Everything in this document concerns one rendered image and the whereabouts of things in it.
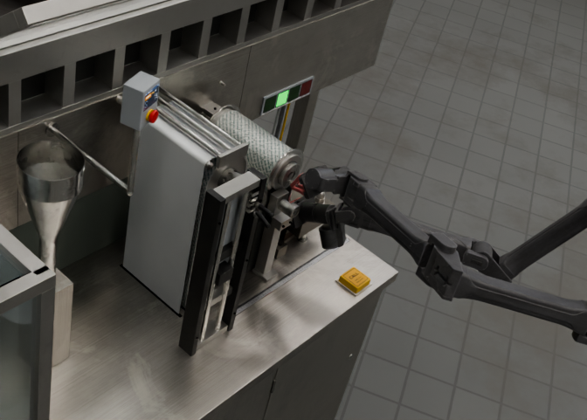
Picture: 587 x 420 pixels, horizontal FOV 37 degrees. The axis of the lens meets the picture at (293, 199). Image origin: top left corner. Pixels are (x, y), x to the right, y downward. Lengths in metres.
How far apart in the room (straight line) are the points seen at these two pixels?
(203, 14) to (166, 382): 0.97
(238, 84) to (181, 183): 0.55
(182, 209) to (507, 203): 2.89
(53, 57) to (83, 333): 0.75
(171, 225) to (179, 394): 0.43
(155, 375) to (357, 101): 3.25
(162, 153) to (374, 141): 2.87
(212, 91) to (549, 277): 2.42
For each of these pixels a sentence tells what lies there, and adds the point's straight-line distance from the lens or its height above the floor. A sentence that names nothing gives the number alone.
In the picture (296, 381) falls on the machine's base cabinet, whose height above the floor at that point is 0.64.
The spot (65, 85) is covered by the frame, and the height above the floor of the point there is 1.52.
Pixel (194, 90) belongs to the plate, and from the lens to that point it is 2.54.
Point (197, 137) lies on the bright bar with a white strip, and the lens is 2.18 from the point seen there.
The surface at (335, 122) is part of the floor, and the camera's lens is 5.07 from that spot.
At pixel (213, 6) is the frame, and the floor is 1.61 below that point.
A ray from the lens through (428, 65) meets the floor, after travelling 5.92.
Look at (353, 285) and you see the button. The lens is 2.67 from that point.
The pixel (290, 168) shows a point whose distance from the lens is 2.44.
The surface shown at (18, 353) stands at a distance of 1.68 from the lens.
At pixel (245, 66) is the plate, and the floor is 1.37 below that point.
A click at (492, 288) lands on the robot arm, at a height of 1.48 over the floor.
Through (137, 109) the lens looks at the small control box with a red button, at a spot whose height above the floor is 1.66.
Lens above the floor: 2.71
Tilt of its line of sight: 38 degrees down
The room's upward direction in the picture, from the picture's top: 15 degrees clockwise
